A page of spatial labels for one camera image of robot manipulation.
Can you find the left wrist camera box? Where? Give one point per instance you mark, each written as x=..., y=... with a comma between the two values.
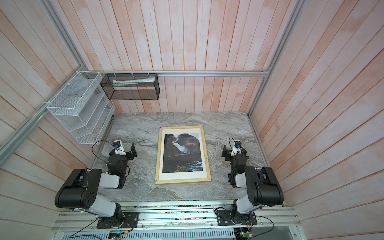
x=118, y=147

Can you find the waterfall landscape photo print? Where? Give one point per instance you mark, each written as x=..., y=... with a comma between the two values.
x=182, y=153

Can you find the light wooden picture frame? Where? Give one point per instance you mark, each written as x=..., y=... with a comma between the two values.
x=183, y=180

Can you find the aluminium wall rail frame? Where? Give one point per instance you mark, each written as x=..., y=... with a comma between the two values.
x=210, y=57

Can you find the white wire mesh shelf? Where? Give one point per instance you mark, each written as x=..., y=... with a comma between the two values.
x=82, y=110

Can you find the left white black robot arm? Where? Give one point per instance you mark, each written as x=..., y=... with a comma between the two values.
x=80, y=190

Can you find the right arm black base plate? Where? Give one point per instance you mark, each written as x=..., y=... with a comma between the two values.
x=232, y=218

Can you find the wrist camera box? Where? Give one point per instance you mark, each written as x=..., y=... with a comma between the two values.
x=236, y=148
x=118, y=147

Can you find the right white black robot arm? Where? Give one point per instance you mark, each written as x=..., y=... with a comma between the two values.
x=263, y=188

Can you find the aluminium slotted base rails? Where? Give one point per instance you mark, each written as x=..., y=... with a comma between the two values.
x=178, y=220

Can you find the white photo mat board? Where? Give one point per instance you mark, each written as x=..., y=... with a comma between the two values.
x=160, y=156

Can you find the paper sheet inside black basket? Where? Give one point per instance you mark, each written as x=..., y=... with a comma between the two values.
x=129, y=84

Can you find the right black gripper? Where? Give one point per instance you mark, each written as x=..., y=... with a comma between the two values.
x=228, y=152

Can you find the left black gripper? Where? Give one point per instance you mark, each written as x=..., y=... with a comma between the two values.
x=129, y=154

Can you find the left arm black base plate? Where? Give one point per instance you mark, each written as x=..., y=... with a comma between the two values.
x=124, y=220

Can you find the black wire mesh basket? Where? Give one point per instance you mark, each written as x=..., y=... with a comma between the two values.
x=116, y=94

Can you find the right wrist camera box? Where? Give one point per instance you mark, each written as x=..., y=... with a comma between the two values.
x=236, y=148

